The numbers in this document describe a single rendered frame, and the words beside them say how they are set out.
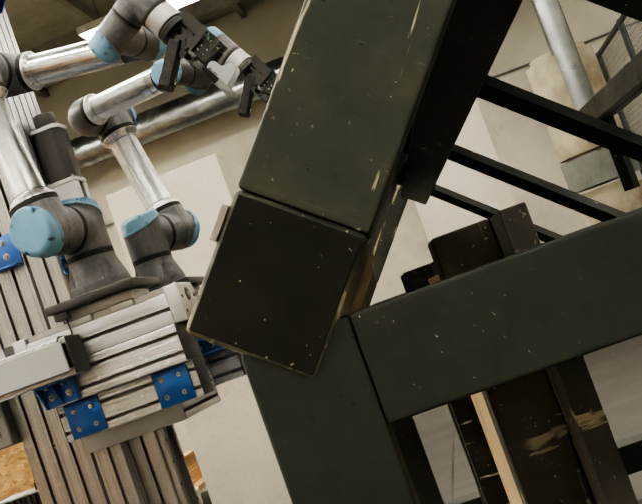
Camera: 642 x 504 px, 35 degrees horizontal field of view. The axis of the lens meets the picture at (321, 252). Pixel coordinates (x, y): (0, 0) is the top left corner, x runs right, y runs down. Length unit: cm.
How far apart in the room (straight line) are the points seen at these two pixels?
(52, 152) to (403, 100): 206
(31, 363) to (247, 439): 275
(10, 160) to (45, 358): 46
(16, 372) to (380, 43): 171
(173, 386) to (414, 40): 172
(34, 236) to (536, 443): 158
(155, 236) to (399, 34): 218
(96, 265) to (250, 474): 275
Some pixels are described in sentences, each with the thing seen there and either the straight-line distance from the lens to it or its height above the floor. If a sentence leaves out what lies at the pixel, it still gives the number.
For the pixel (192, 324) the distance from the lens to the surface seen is 78.
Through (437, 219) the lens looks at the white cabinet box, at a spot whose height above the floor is 115.
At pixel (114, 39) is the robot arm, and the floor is 152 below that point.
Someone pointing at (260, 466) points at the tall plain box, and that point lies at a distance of 502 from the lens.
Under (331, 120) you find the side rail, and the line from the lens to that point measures 79.
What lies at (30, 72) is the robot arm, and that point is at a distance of 255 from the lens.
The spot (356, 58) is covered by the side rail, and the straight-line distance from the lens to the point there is 79.
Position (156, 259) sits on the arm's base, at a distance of 291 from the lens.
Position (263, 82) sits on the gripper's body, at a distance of 287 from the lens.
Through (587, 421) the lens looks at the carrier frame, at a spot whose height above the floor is 63.
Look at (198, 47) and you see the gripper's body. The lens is 222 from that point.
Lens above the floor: 79
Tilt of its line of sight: 4 degrees up
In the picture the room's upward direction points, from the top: 20 degrees counter-clockwise
